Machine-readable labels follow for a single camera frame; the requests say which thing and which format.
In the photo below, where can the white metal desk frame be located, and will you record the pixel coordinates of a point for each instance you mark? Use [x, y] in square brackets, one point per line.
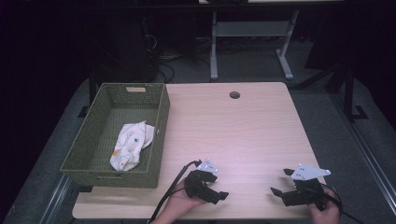
[249, 29]

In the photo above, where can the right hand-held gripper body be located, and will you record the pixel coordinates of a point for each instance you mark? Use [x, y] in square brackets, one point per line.
[305, 189]

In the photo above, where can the person's right hand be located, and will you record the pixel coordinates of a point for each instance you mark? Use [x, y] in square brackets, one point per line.
[325, 214]

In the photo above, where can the metal floor rail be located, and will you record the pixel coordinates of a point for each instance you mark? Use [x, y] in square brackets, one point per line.
[367, 149]
[56, 199]

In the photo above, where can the black metal stand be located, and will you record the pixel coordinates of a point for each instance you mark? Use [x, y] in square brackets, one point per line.
[348, 90]

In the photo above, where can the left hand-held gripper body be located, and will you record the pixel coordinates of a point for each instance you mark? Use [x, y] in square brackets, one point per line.
[195, 184]

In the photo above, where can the person's left hand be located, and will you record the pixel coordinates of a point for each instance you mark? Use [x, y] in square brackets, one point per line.
[181, 203]

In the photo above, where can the green woven basket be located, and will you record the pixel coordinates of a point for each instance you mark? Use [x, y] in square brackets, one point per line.
[102, 149]

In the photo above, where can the white printed cloth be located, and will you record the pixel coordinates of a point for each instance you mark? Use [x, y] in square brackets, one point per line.
[130, 146]

